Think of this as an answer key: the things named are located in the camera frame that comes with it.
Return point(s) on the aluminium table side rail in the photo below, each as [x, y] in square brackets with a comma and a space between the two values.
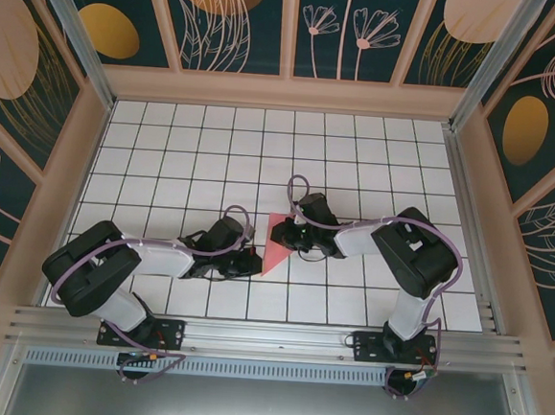
[459, 174]

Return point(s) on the aluminium corner post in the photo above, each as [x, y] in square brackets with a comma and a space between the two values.
[79, 43]
[490, 65]

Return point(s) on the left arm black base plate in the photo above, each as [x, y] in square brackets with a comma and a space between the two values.
[171, 334]

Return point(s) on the long aluminium mounting rail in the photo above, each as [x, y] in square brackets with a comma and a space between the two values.
[267, 339]

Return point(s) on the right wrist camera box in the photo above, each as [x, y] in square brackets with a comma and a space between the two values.
[297, 212]

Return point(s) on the shiny metal sheet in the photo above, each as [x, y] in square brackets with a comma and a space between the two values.
[261, 408]

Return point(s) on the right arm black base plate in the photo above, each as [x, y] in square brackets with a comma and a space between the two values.
[367, 346]

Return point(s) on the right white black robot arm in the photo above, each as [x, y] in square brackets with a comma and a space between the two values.
[352, 240]

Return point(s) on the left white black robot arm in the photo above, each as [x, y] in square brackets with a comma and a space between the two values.
[158, 260]

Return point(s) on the pink paper sheet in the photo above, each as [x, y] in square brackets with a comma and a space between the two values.
[273, 257]

